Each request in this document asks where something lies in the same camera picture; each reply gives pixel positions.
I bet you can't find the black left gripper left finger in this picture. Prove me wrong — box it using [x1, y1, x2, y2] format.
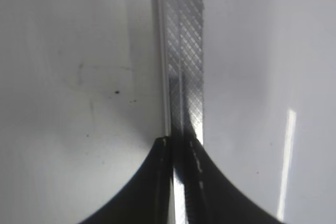
[83, 136, 172, 223]

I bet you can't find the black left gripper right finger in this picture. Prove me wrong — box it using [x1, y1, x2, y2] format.
[173, 129, 279, 223]

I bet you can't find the white whiteboard with grey frame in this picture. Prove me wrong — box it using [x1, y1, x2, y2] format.
[1, 0, 335, 223]

